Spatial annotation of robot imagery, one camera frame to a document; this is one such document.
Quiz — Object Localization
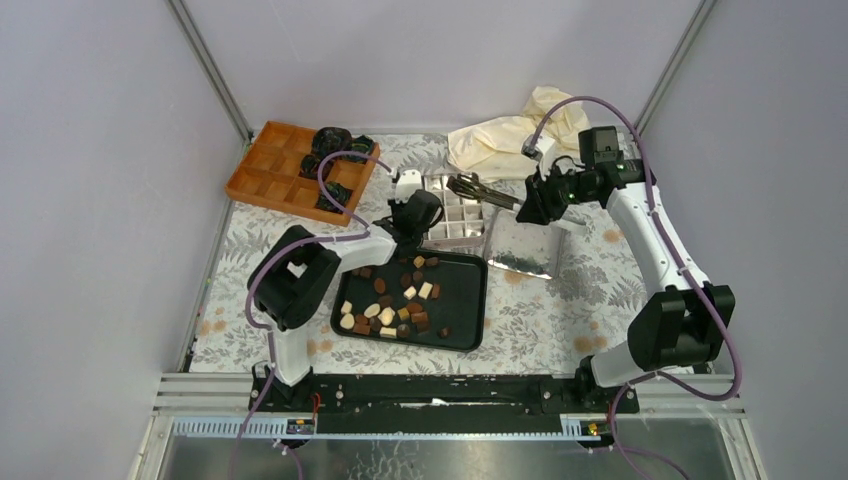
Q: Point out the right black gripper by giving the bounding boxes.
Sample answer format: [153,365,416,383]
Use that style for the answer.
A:
[515,162,595,227]

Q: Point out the pink grid box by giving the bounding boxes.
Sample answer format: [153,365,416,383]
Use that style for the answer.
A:
[422,175,487,250]

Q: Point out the metal serving tongs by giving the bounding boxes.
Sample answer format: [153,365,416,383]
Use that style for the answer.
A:
[446,173,522,211]

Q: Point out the black plastic tray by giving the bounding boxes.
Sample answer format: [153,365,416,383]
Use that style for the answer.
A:
[330,250,488,352]

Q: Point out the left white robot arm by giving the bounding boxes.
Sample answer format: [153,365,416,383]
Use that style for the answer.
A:
[245,189,444,411]

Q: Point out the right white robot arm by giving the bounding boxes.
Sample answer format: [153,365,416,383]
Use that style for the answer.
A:
[517,126,735,412]

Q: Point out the white chocolate piece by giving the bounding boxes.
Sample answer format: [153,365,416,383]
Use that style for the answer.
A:
[418,282,433,300]

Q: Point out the white oval chocolate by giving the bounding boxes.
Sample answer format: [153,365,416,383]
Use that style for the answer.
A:
[363,303,382,318]

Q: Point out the silver metal tray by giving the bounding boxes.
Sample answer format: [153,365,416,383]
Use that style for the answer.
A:
[483,209,563,280]

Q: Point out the floral table mat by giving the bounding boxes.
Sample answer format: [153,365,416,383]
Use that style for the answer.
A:
[192,132,670,378]

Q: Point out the dark paper cup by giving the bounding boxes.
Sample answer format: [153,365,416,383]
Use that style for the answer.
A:
[315,182,352,213]
[311,127,353,159]
[347,135,375,163]
[299,154,335,181]

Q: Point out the cream cloth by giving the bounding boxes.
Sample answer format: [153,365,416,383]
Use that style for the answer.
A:
[448,86,590,183]

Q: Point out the orange compartment box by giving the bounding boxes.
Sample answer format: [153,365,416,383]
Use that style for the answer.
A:
[225,121,380,226]

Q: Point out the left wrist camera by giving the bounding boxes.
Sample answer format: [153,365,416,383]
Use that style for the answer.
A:
[392,169,423,203]

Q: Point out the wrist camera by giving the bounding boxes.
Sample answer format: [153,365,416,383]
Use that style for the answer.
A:
[521,135,556,179]
[392,169,423,203]

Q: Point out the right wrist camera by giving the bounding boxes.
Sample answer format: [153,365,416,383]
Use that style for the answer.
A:
[521,135,556,179]

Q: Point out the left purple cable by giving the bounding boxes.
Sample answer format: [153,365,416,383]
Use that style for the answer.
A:
[228,150,399,480]

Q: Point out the purple cable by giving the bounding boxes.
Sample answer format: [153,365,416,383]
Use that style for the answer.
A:
[526,95,745,480]
[228,150,399,480]

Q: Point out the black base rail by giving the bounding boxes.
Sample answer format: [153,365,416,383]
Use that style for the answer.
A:
[249,371,640,435]

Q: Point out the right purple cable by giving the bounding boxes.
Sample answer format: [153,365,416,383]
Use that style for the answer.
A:
[526,95,745,480]

